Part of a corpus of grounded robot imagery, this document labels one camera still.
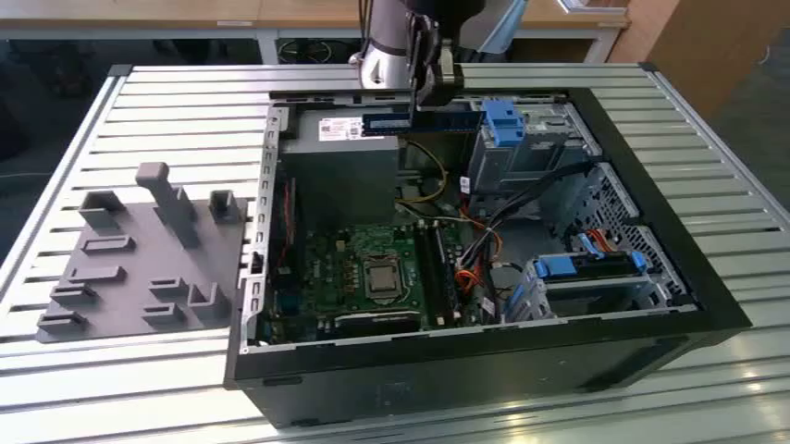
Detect hard disk in blue carrier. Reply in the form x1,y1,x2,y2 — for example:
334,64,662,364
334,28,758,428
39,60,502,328
534,252,649,281

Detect green motherboard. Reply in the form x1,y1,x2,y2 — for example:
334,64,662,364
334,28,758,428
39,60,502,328
271,216,495,341

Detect black PC case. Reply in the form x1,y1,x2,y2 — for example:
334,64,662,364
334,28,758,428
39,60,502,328
222,86,753,429

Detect blue RAM stick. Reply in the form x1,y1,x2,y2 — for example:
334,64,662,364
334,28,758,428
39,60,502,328
360,109,484,136

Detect wooden cabinet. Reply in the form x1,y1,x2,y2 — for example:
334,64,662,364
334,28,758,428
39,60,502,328
607,0,790,121

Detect grey parts rack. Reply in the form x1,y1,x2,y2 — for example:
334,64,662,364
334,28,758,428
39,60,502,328
35,161,255,344

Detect silver CPU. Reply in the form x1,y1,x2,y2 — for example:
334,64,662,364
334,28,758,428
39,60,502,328
370,265,400,297

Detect blue plastic drive latch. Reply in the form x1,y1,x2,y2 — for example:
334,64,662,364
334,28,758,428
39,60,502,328
483,99,526,148

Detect black RAM slot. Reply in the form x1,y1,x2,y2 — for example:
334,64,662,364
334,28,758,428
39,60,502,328
412,219,440,327
436,220,463,323
428,219,455,325
419,219,448,327

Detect grey metal drive cage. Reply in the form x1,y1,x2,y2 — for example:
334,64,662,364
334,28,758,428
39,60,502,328
466,104,603,209

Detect orange red wire bundle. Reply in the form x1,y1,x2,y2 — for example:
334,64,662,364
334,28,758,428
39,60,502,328
454,225,506,297

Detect yellow black power wires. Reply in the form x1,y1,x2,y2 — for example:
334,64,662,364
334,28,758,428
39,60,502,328
394,140,451,204

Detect metal socket cover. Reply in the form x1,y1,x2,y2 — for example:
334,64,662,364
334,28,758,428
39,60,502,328
362,253,407,304

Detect grey power supply box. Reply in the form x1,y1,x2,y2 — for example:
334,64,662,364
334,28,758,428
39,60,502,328
280,110,403,228

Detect wooden desk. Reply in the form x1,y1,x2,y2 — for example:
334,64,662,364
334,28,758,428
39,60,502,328
0,0,631,64

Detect black flat data cable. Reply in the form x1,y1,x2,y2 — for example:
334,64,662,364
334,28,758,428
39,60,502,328
466,161,598,232

